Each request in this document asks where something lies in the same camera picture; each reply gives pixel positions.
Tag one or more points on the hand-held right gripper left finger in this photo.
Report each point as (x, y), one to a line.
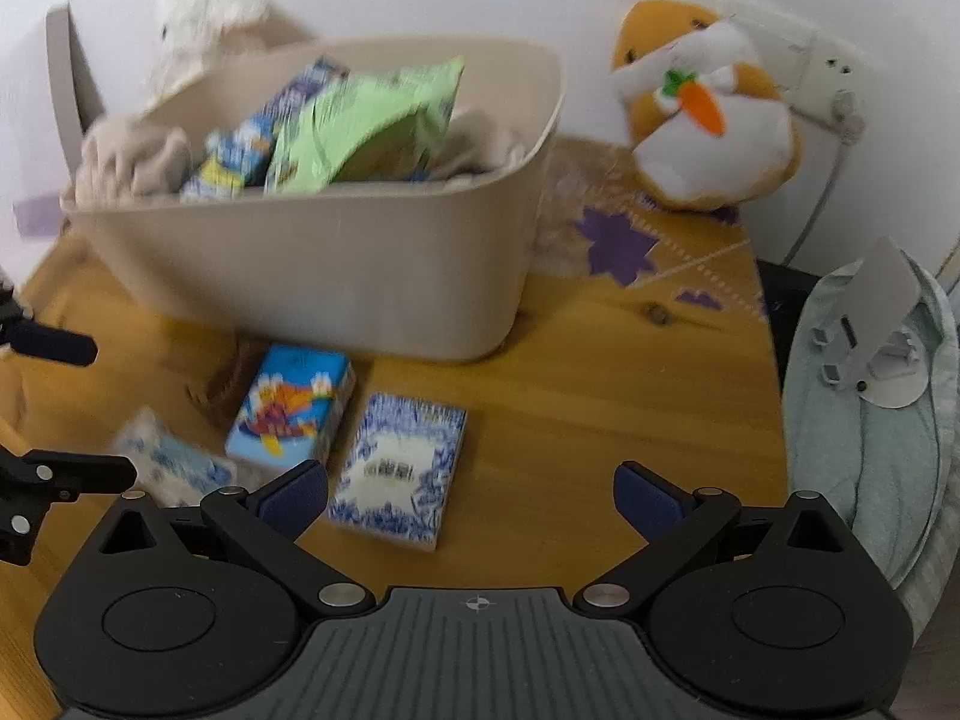
(292, 499)

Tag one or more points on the green snack packet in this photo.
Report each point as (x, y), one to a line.
(360, 120)

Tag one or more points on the wooden desktop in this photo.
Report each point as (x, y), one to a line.
(562, 405)

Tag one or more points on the black panel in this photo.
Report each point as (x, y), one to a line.
(780, 315)

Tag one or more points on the white phone stand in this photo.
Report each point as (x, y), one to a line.
(877, 300)

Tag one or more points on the white wall socket panel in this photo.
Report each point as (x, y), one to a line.
(814, 52)

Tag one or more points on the blue white patterned tissue pack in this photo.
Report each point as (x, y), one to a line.
(397, 465)

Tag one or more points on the white plush rabbit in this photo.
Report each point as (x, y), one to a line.
(202, 22)

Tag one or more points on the blue cartoon tissue pack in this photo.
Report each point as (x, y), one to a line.
(289, 405)

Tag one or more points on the light green cloth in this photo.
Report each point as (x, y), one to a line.
(840, 450)

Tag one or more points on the crumpled blue white packet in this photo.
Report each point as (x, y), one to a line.
(169, 457)

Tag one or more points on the blue cartoon snack box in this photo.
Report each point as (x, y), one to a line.
(247, 142)

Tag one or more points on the orange patterned table mat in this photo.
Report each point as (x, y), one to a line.
(615, 240)

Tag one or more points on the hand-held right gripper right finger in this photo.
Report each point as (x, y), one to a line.
(649, 499)

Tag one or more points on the beige fluffy cloth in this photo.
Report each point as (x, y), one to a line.
(480, 142)
(127, 157)

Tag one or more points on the beige plastic storage bin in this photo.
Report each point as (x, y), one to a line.
(322, 262)

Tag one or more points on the orange hamster plush toy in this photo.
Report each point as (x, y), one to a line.
(712, 150)

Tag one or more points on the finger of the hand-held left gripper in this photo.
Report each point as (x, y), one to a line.
(75, 474)
(52, 345)

